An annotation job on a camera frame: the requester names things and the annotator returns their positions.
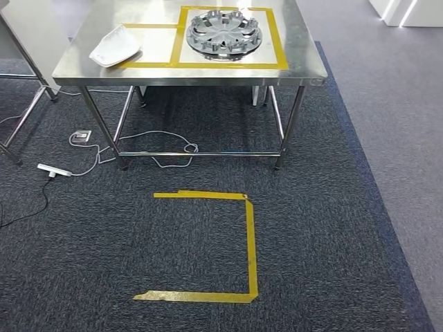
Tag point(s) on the white curved plastic car part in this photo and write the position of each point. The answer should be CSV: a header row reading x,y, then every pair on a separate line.
x,y
114,46

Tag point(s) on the steel workbench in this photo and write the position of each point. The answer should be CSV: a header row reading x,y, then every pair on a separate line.
x,y
297,46

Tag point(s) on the silver plastic wheel hubcap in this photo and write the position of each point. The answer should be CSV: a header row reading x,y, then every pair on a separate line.
x,y
225,34

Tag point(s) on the grey floor socket box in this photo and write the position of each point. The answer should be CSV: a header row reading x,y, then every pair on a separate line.
x,y
81,136

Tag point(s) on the white power strip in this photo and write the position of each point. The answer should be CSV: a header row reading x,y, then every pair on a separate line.
x,y
55,170

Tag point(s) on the steel table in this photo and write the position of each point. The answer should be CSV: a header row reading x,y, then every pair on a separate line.
x,y
27,110

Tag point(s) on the white cabinet base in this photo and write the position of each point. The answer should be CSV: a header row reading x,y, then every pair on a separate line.
x,y
415,11

